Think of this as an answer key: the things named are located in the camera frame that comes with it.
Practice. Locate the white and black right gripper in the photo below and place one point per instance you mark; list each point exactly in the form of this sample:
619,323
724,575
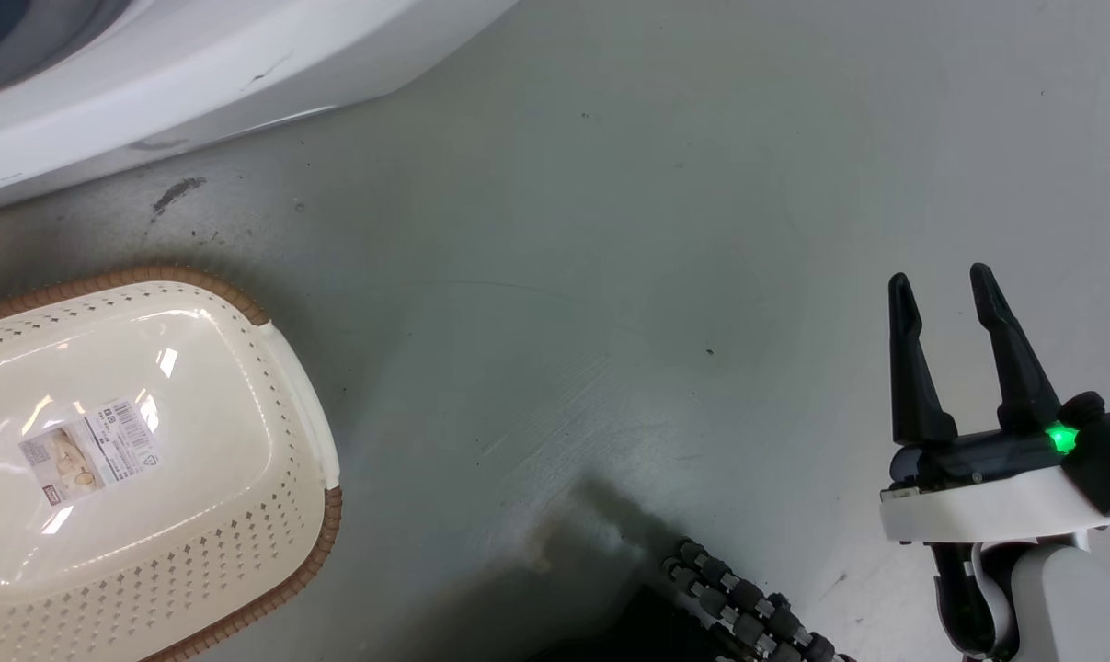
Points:
1005,496

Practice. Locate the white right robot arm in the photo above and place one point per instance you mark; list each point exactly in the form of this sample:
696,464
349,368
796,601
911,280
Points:
1060,598

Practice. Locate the cream plastic laundry basket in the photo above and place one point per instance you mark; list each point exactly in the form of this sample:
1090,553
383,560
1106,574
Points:
168,478

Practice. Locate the white washing machine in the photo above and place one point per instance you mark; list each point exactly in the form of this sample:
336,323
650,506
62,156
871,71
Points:
150,74

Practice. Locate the black roller robot wheel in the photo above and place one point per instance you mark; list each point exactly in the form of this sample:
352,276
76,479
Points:
748,607

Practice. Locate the paper product label sticker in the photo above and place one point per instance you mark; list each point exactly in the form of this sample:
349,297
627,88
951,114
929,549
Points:
90,450

